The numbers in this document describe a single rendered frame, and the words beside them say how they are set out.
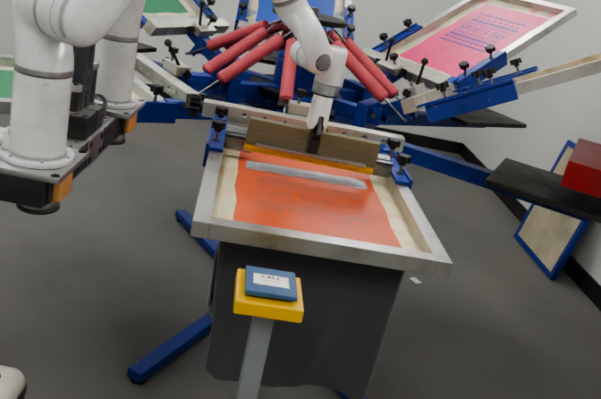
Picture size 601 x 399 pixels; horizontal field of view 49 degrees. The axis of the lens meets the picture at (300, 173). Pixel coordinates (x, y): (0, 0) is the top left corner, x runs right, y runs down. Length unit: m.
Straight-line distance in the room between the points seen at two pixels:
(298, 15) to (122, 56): 0.45
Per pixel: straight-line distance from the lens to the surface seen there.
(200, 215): 1.47
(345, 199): 1.83
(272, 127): 1.88
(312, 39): 1.72
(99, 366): 2.64
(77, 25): 1.10
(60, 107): 1.21
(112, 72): 1.61
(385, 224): 1.74
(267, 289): 1.27
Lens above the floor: 1.59
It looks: 19 degrees down
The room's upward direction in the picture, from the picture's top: 12 degrees clockwise
